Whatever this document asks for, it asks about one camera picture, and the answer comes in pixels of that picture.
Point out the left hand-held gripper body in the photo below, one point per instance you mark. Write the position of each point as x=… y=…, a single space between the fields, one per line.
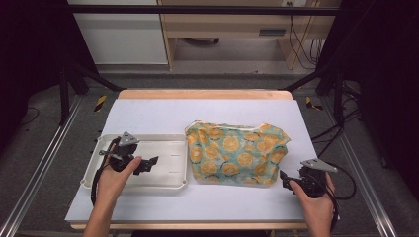
x=122 y=152

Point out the orange fruit print cloth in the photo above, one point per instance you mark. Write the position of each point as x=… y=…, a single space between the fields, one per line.
x=237 y=154

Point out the light wooden desk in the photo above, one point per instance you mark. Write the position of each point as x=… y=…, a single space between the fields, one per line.
x=224 y=28

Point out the black frame leg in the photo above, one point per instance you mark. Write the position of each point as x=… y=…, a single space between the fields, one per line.
x=338 y=95
x=64 y=95

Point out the aluminium floor rail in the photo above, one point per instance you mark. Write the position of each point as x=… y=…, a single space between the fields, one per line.
x=362 y=171
x=39 y=164

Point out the wooden table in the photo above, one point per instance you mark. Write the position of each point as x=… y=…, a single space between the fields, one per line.
x=204 y=94

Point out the dark curtain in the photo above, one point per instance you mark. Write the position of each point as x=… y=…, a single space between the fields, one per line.
x=385 y=65
x=29 y=49

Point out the person's right hand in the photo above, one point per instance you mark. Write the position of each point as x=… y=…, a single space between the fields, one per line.
x=316 y=207

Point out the black horizontal frame bar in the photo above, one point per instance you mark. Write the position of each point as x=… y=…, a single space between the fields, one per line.
x=197 y=10

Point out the white plastic tray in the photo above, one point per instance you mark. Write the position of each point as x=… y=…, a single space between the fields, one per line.
x=168 y=161

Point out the person's left hand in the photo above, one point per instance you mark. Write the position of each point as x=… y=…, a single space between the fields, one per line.
x=112 y=184

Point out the yellow black floor tape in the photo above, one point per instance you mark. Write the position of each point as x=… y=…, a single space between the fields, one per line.
x=311 y=104
x=100 y=102

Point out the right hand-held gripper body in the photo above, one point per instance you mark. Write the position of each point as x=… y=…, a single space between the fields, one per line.
x=313 y=179

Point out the white cabinet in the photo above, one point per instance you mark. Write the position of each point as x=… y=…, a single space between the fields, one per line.
x=122 y=39

